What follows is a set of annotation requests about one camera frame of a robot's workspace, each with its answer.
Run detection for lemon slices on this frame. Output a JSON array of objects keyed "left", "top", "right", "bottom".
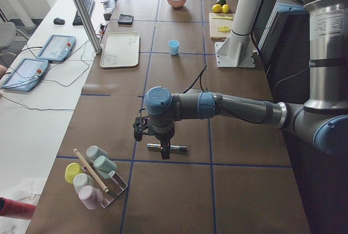
[{"left": 217, "top": 26, "right": 231, "bottom": 33}]

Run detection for near teach pendant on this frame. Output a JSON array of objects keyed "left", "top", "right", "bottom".
[{"left": 1, "top": 58, "right": 49, "bottom": 92}]

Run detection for yellow lemon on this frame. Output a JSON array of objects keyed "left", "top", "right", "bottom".
[
  {"left": 212, "top": 4, "right": 222, "bottom": 13},
  {"left": 221, "top": 4, "right": 229, "bottom": 14}
]

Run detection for red bottle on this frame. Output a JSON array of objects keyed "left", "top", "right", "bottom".
[{"left": 1, "top": 197, "right": 36, "bottom": 220}]

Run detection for black keyboard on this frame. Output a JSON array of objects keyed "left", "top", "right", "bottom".
[{"left": 72, "top": 0, "right": 96, "bottom": 26}]

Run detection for cream bear tray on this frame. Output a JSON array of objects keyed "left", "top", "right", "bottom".
[{"left": 100, "top": 32, "right": 140, "bottom": 68}]

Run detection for pink cup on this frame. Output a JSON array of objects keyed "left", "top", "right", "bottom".
[{"left": 78, "top": 186, "right": 103, "bottom": 210}]

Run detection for far teach pendant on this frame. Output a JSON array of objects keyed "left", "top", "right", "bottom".
[{"left": 36, "top": 34, "right": 76, "bottom": 62}]

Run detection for yellow lemon right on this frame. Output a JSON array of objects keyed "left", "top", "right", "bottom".
[{"left": 221, "top": 4, "right": 229, "bottom": 14}]

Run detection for metal cup rack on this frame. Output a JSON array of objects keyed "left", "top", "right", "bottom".
[{"left": 82, "top": 166, "right": 128, "bottom": 208}]

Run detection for grey folded cloth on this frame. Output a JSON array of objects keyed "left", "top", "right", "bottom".
[{"left": 117, "top": 14, "right": 134, "bottom": 25}]

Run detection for grey-green cup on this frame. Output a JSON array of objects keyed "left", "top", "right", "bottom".
[{"left": 85, "top": 145, "right": 108, "bottom": 163}]

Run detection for light blue plastic cup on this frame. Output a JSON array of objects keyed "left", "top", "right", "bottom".
[{"left": 168, "top": 40, "right": 180, "bottom": 56}]

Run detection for white camera pole stand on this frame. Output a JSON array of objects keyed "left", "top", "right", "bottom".
[{"left": 215, "top": 0, "right": 262, "bottom": 68}]

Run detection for white cup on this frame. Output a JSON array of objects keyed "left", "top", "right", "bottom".
[{"left": 73, "top": 173, "right": 94, "bottom": 194}]

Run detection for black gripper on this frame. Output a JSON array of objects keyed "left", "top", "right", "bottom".
[{"left": 155, "top": 128, "right": 174, "bottom": 159}]

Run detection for yellow cup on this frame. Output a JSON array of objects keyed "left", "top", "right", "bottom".
[{"left": 64, "top": 163, "right": 82, "bottom": 184}]

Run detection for wooden rolling stick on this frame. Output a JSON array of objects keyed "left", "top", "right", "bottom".
[{"left": 73, "top": 148, "right": 109, "bottom": 193}]

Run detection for black computer mouse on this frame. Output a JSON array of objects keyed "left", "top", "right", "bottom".
[{"left": 53, "top": 17, "right": 65, "bottom": 25}]

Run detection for green cup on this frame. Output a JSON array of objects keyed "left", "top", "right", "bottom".
[{"left": 93, "top": 156, "right": 117, "bottom": 178}]

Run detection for green avocado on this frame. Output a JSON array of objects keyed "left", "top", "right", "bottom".
[{"left": 216, "top": 0, "right": 226, "bottom": 6}]

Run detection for aluminium frame post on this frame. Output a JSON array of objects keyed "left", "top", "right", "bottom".
[{"left": 73, "top": 0, "right": 102, "bottom": 55}]

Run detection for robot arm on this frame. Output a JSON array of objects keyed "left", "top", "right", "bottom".
[{"left": 133, "top": 0, "right": 347, "bottom": 159}]

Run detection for teach pendant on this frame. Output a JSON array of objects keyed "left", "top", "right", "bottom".
[
  {"left": 1, "top": 58, "right": 49, "bottom": 92},
  {"left": 36, "top": 34, "right": 76, "bottom": 62}
]

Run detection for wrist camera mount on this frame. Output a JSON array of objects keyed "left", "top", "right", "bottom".
[{"left": 133, "top": 108, "right": 152, "bottom": 141}]

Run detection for wooden cutting board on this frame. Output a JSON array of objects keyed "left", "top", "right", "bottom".
[{"left": 209, "top": 13, "right": 234, "bottom": 39}]

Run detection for yellow lemon left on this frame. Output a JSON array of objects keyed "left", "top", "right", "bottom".
[{"left": 212, "top": 4, "right": 222, "bottom": 13}]

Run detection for yellow knife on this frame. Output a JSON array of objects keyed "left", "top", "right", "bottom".
[{"left": 212, "top": 16, "right": 234, "bottom": 20}]

